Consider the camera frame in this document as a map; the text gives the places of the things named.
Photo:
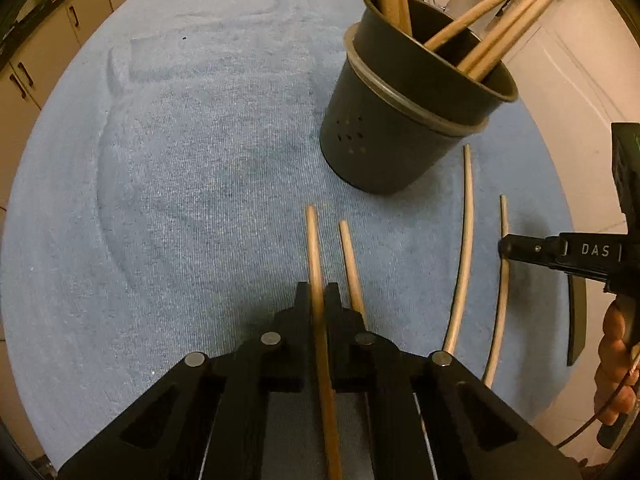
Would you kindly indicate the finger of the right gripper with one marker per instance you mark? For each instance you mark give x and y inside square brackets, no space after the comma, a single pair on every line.
[577,331]

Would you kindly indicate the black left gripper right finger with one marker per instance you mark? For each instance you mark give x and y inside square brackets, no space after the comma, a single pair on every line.
[429,416]

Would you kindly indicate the blue towel table cover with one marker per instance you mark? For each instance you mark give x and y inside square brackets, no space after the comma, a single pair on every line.
[159,207]

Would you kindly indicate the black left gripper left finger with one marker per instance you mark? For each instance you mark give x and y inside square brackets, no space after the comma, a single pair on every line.
[206,418]

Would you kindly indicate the kitchen base cabinets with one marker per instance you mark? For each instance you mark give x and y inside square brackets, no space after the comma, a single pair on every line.
[39,38]

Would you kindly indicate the right hand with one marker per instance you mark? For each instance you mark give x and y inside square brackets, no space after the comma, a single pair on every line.
[614,362]

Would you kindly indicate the black utensil holder cup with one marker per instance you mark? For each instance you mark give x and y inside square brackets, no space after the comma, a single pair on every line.
[397,108]

